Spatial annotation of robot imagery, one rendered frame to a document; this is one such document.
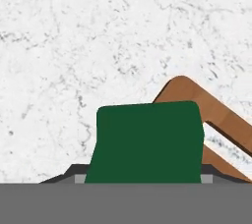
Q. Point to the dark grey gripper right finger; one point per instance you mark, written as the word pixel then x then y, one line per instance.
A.
pixel 210 174

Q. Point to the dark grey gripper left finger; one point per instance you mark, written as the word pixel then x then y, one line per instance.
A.
pixel 76 170

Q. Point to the brown wooden cutting board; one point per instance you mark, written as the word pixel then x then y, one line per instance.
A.
pixel 210 106

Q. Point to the green sponge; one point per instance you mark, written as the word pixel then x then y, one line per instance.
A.
pixel 147 142

